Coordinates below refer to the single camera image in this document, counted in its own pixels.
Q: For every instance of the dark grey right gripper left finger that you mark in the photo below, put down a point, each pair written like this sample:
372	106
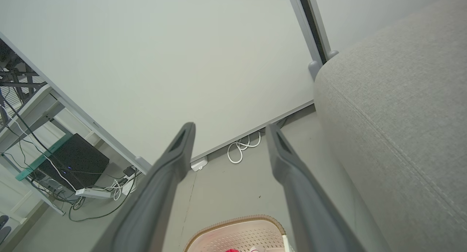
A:
160	193

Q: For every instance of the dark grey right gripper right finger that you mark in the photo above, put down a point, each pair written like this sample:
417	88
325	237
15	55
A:
310	208

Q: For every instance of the red and white garment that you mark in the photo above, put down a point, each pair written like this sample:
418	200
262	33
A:
231	250

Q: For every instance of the white power strip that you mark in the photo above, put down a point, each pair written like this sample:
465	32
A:
105	212
93	193

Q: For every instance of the black computer case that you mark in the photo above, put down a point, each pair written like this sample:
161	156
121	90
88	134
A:
76	161

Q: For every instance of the grey fabric ottoman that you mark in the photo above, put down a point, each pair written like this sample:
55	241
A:
401	135

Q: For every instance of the dark office chair base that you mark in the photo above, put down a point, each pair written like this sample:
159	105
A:
3	228

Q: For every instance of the white partition foot bracket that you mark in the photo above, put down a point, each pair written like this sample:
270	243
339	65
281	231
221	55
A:
199	164

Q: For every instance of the white desk frame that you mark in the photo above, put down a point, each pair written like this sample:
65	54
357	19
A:
33	106

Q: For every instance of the grey partition post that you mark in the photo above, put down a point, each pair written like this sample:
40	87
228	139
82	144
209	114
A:
310	26

